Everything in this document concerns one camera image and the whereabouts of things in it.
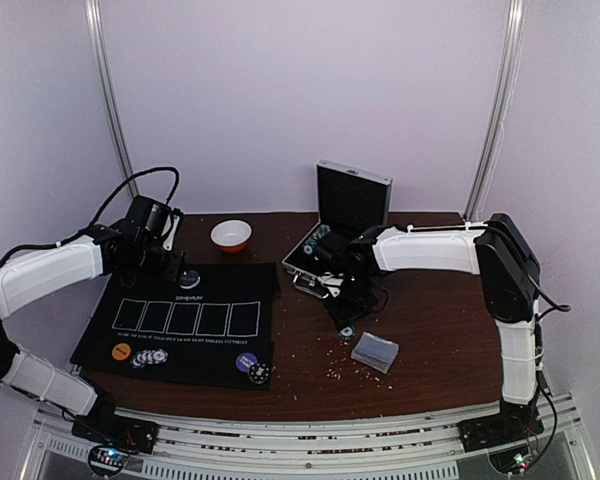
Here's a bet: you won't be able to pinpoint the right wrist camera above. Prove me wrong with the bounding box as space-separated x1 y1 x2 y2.
318 274 343 298

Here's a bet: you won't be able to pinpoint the boxed deck of cards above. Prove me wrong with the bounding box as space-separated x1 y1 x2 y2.
350 332 400 374

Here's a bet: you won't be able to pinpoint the aluminium poker chip case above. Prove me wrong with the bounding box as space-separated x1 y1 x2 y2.
282 160 393 299

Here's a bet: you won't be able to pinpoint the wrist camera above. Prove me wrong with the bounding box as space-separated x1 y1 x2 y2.
121 195 184 251
318 274 343 298

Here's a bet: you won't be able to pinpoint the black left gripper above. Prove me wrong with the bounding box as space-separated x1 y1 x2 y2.
133 240 185 281

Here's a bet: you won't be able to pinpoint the aluminium frame post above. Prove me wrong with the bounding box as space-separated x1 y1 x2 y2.
463 0 527 221
85 0 134 179

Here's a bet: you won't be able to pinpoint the white blue chips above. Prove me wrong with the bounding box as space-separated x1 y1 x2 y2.
130 349 169 369

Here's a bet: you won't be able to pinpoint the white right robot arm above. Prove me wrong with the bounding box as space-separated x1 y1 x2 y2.
325 213 543 442

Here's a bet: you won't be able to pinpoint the orange big blind button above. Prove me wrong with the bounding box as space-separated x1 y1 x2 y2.
111 342 132 361

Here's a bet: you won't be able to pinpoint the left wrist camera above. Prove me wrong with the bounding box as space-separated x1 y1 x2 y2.
121 195 184 251

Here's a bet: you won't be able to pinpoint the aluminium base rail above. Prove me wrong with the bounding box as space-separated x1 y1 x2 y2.
27 392 584 480

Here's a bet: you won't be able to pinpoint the right aluminium frame post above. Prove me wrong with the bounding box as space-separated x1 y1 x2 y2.
463 0 527 221

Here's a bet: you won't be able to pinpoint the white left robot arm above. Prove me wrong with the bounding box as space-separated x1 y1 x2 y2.
0 225 184 444

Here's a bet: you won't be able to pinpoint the poker chip stack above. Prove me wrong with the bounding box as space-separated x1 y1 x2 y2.
338 326 356 340

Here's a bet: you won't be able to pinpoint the black poker table mat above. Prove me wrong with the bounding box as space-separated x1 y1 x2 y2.
71 263 279 390

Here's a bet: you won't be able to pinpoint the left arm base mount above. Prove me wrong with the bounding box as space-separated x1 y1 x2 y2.
71 415 159 454

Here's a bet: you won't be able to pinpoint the left chip row in case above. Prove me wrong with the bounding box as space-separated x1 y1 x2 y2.
302 225 331 255

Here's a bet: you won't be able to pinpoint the blue small blind button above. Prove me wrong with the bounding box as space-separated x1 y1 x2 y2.
235 352 258 373

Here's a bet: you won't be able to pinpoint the black poker chip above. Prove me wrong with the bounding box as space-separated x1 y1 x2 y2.
247 363 271 385

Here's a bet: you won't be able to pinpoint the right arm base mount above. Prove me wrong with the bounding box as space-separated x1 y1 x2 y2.
457 412 544 452

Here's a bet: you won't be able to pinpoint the clear acrylic dealer button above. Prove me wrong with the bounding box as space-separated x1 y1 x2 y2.
178 269 201 290

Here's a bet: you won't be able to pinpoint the orange bowl white inside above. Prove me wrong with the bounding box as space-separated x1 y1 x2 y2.
210 219 252 253

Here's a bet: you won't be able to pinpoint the left aluminium frame post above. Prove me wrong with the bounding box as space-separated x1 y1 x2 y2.
85 0 134 179

